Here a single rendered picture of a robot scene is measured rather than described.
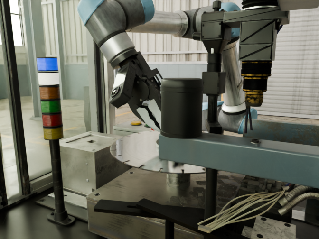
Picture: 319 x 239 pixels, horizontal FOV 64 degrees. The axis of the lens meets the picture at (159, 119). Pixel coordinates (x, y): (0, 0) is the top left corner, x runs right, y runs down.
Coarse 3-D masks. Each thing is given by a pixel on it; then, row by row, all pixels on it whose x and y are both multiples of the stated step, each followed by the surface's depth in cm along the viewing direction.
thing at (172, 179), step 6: (168, 174) 63; (174, 174) 61; (180, 174) 61; (186, 174) 62; (168, 180) 63; (174, 180) 62; (180, 180) 61; (186, 180) 62; (174, 186) 62; (180, 186) 62; (186, 186) 62
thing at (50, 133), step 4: (44, 128) 60; (48, 128) 60; (52, 128) 60; (56, 128) 61; (60, 128) 61; (44, 132) 61; (48, 132) 60; (52, 132) 60; (56, 132) 61; (60, 132) 61; (44, 136) 61; (48, 136) 60; (52, 136) 60; (56, 136) 61; (60, 136) 62
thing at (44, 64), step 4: (40, 60) 57; (44, 60) 57; (48, 60) 57; (52, 60) 58; (56, 60) 59; (40, 64) 57; (44, 64) 57; (48, 64) 57; (52, 64) 58; (56, 64) 59; (40, 68) 57; (44, 68) 57; (48, 68) 57; (52, 68) 58; (56, 68) 59
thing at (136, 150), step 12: (144, 132) 75; (156, 132) 75; (120, 144) 64; (132, 144) 64; (144, 144) 64; (120, 156) 55; (132, 156) 55; (144, 156) 55; (156, 156) 55; (144, 168) 49; (156, 168) 49; (168, 168) 49; (180, 168) 49; (192, 168) 49; (204, 168) 49
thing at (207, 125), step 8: (208, 96) 59; (216, 96) 58; (208, 104) 59; (216, 104) 59; (208, 112) 60; (216, 112) 59; (208, 120) 60; (216, 120) 60; (208, 128) 56; (216, 128) 54
